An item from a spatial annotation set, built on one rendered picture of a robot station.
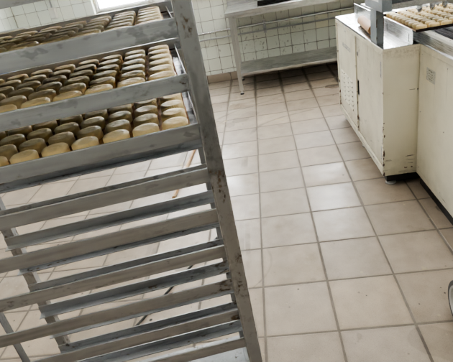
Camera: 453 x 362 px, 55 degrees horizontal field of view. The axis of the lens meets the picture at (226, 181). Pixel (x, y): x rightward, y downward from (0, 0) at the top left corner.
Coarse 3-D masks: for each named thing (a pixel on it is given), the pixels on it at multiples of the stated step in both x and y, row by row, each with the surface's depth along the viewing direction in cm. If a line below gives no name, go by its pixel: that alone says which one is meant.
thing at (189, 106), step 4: (184, 92) 106; (184, 96) 103; (188, 96) 100; (184, 100) 100; (188, 100) 100; (188, 104) 97; (192, 104) 92; (188, 108) 94; (192, 108) 93; (188, 112) 92; (192, 112) 91; (188, 116) 89; (192, 116) 89; (192, 120) 87; (196, 120) 84
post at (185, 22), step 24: (192, 24) 67; (192, 48) 68; (192, 72) 70; (192, 96) 72; (216, 144) 76; (216, 168) 78; (216, 192) 80; (240, 264) 88; (240, 288) 91; (240, 312) 94
